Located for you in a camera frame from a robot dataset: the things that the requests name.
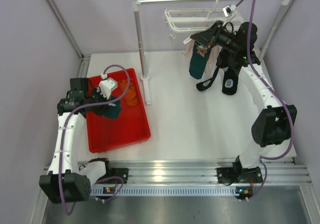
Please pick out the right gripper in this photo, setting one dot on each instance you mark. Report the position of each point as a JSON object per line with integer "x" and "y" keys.
{"x": 205, "y": 38}

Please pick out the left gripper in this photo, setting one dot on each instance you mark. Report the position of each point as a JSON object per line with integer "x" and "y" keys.
{"x": 100, "y": 111}

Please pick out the pink sock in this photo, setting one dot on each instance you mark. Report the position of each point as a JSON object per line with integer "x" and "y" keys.
{"x": 212, "y": 58}

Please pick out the green christmas sock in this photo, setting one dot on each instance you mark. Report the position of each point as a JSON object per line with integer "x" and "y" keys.
{"x": 198, "y": 61}

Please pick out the white clip sock hanger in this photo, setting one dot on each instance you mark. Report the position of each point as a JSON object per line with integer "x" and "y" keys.
{"x": 193, "y": 20}

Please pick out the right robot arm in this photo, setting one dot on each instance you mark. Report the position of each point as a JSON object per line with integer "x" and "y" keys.
{"x": 275, "y": 122}

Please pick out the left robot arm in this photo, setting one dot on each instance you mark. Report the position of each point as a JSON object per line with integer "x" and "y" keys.
{"x": 65, "y": 181}

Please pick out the orange sock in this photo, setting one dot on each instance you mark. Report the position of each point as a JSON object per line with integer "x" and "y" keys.
{"x": 130, "y": 97}

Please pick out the red plastic tray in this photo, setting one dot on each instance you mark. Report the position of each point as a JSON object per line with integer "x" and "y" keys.
{"x": 131, "y": 127}

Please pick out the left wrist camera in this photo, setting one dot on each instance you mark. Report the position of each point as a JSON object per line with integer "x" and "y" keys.
{"x": 106, "y": 86}

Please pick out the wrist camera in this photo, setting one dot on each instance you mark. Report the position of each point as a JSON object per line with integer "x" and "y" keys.
{"x": 229, "y": 10}
{"x": 106, "y": 86}

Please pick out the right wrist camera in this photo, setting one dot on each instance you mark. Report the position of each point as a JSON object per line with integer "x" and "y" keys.
{"x": 229, "y": 10}

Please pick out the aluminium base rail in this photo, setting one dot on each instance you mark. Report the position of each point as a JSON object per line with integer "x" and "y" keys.
{"x": 196, "y": 172}

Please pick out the perforated cable duct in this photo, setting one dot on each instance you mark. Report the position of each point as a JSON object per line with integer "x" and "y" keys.
{"x": 209, "y": 190}

